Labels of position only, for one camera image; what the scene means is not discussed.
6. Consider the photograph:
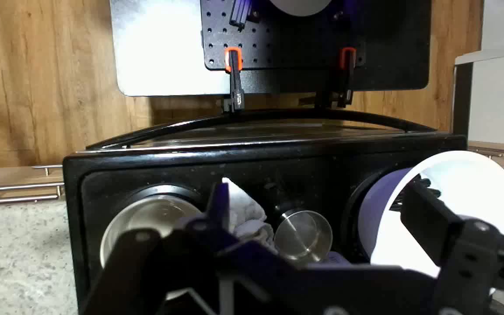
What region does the large white dish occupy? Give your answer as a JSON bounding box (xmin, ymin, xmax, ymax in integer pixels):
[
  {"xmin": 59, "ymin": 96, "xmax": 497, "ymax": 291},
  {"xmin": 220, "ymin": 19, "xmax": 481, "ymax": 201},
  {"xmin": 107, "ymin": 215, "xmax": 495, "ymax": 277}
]
[{"xmin": 359, "ymin": 149, "xmax": 504, "ymax": 278}]

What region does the orange handled clamp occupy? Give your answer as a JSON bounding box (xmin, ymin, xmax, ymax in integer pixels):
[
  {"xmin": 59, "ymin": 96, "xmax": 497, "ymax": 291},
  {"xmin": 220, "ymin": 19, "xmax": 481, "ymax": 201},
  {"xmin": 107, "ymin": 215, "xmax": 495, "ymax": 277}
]
[
  {"xmin": 320, "ymin": 46, "xmax": 359, "ymax": 110},
  {"xmin": 222, "ymin": 46, "xmax": 248, "ymax": 114}
]

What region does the white furniture panel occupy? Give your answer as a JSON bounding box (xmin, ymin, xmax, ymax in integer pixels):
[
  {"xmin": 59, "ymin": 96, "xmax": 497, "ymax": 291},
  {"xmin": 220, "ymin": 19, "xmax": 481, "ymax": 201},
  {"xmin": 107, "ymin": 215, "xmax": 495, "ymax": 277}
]
[{"xmin": 451, "ymin": 49, "xmax": 504, "ymax": 147}]

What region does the small pale round bowl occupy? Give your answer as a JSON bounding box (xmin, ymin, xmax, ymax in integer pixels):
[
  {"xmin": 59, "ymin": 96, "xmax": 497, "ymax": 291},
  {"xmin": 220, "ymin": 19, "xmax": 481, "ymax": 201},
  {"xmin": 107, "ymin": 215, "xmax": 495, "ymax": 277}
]
[{"xmin": 98, "ymin": 194, "xmax": 206, "ymax": 271}]

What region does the metal drawer handle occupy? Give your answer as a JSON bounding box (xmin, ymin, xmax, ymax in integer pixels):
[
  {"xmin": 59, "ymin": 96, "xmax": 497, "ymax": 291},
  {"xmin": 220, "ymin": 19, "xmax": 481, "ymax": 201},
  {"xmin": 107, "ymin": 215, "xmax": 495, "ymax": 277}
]
[
  {"xmin": 0, "ymin": 180, "xmax": 66, "ymax": 207},
  {"xmin": 469, "ymin": 145, "xmax": 504, "ymax": 163}
]

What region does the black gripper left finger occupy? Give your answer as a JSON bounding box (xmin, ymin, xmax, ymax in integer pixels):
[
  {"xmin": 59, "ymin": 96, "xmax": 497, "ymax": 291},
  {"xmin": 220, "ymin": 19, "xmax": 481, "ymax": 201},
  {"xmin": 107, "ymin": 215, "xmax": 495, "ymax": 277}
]
[{"xmin": 80, "ymin": 177, "xmax": 233, "ymax": 315}]

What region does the black electric stove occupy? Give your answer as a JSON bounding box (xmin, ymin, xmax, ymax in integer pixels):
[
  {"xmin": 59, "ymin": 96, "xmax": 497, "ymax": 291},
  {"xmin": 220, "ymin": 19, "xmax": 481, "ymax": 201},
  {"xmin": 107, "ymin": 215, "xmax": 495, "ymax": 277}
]
[{"xmin": 61, "ymin": 109, "xmax": 469, "ymax": 315}]

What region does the crumpled white cloth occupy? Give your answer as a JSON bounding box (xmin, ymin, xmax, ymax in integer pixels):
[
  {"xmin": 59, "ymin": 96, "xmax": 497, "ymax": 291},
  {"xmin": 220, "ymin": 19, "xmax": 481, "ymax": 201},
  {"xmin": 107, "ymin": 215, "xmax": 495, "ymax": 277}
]
[{"xmin": 222, "ymin": 177, "xmax": 276, "ymax": 250}]

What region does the small steel bowl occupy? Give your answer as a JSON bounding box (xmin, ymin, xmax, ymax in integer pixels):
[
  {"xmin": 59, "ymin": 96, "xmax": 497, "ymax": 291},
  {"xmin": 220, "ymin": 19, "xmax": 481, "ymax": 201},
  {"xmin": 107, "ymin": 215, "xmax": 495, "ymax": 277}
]
[{"xmin": 273, "ymin": 208, "xmax": 336, "ymax": 266}]

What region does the grey flat base board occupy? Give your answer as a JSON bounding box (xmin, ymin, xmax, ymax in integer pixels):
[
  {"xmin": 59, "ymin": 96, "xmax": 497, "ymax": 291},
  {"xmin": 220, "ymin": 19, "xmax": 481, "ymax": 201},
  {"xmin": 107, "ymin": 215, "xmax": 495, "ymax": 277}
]
[{"xmin": 108, "ymin": 0, "xmax": 248, "ymax": 98}]

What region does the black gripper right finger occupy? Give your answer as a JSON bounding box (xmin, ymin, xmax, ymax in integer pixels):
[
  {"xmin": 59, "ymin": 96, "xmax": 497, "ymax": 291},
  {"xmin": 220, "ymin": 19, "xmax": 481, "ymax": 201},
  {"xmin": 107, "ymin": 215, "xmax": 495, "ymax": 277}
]
[{"xmin": 388, "ymin": 173, "xmax": 504, "ymax": 315}]

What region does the black pegboard base plate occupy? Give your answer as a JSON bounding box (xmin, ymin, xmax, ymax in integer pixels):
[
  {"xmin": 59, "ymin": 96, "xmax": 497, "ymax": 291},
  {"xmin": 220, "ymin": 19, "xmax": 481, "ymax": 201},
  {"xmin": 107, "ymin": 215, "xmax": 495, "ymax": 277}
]
[{"xmin": 199, "ymin": 0, "xmax": 432, "ymax": 95}]

